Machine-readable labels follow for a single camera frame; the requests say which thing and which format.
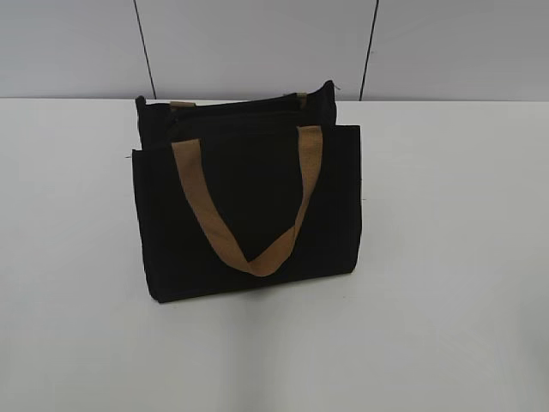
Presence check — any brown front bag handle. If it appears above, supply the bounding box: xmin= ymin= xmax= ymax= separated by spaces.
xmin=172 ymin=126 xmax=323 ymax=277

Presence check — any black canvas tote bag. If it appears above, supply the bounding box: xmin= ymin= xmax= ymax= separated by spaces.
xmin=131 ymin=81 xmax=362 ymax=303

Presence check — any brown bag handle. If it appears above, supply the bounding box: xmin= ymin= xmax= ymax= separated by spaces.
xmin=172 ymin=126 xmax=323 ymax=277
xmin=169 ymin=93 xmax=308 ymax=111

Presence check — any brown rear bag handle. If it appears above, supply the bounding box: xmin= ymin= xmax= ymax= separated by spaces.
xmin=169 ymin=93 xmax=308 ymax=111

